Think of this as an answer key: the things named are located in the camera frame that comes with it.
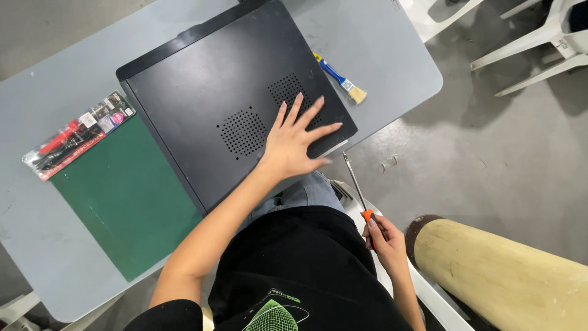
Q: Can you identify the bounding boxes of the person's left hand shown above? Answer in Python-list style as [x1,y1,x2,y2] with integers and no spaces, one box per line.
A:
[259,93,343,181]

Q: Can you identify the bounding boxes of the person's right hand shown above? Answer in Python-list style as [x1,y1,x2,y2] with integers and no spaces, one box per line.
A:
[362,214,409,276]

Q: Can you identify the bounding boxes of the packaged tool set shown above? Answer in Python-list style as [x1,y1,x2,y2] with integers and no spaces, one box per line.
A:
[21,90,137,182]

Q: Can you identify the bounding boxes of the green cutting mat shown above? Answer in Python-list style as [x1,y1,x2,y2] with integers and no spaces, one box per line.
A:
[50,112,204,282]

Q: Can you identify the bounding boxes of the black computer case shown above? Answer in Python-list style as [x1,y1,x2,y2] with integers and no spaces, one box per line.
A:
[116,0,359,217]

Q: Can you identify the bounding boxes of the person's blue jeans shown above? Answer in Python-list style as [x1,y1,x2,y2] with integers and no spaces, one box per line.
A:
[236,171,346,233]

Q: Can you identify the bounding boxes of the person's black shirt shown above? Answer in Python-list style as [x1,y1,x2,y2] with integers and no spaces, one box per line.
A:
[123,205,414,331]

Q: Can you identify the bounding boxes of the beige round pillar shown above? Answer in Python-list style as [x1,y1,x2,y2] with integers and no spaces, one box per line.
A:
[405,214,588,331]

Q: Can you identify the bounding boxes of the blue handled paint brush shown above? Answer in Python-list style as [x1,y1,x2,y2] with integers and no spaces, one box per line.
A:
[313,52,368,105]

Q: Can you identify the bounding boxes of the orange handled screwdriver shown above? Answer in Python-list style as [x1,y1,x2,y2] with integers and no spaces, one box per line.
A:
[342,152,379,253]

